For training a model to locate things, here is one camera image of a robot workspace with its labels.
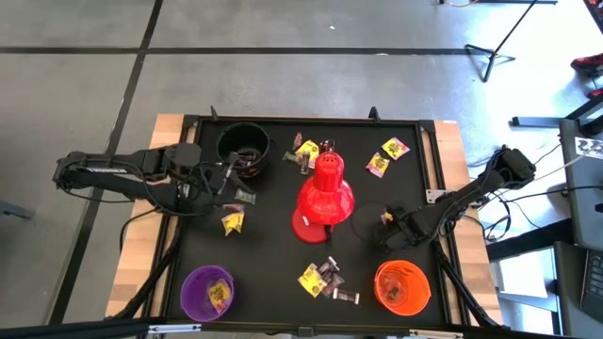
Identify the dark metal floor foot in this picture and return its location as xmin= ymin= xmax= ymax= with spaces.
xmin=0 ymin=200 xmax=37 ymax=220

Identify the purple plastic bucket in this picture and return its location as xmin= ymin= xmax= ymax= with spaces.
xmin=180 ymin=265 xmax=236 ymax=323

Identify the black desk leg frame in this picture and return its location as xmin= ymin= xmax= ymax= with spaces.
xmin=511 ymin=93 xmax=603 ymax=137

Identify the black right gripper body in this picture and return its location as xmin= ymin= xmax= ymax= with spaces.
xmin=383 ymin=209 xmax=425 ymax=249

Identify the orange plastic bucket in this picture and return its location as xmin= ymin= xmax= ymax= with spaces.
xmin=373 ymin=260 xmax=432 ymax=317

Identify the silver frame bracket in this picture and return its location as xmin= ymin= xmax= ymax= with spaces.
xmin=147 ymin=323 xmax=203 ymax=335
xmin=408 ymin=329 xmax=465 ymax=339

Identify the white printed marker sheet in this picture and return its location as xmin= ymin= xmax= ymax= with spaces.
xmin=573 ymin=136 xmax=603 ymax=161

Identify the red candy clear wrapper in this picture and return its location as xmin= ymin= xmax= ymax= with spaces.
xmin=322 ymin=272 xmax=346 ymax=299

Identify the clear green candy wrapper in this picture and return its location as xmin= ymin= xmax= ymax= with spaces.
xmin=234 ymin=188 xmax=257 ymax=206

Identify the black tripod stand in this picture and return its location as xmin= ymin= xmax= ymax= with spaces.
xmin=464 ymin=0 xmax=541 ymax=84

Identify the red desk lamp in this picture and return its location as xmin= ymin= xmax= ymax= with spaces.
xmin=290 ymin=150 xmax=356 ymax=245

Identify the grey desk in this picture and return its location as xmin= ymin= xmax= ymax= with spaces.
xmin=558 ymin=117 xmax=603 ymax=250

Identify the dark laptop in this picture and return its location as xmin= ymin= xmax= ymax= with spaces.
xmin=579 ymin=248 xmax=603 ymax=326

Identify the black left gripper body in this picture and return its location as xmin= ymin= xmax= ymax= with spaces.
xmin=202 ymin=162 xmax=233 ymax=206

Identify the black jack-o-lantern bucket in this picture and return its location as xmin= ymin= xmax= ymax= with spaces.
xmin=216 ymin=121 xmax=272 ymax=179

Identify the orange candy clear wrapper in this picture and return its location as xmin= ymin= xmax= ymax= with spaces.
xmin=383 ymin=277 xmax=406 ymax=302

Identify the black aluminium table frame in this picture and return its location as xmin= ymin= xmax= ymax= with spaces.
xmin=106 ymin=105 xmax=508 ymax=338

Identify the black floor cable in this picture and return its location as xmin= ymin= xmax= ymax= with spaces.
xmin=498 ymin=185 xmax=603 ymax=204

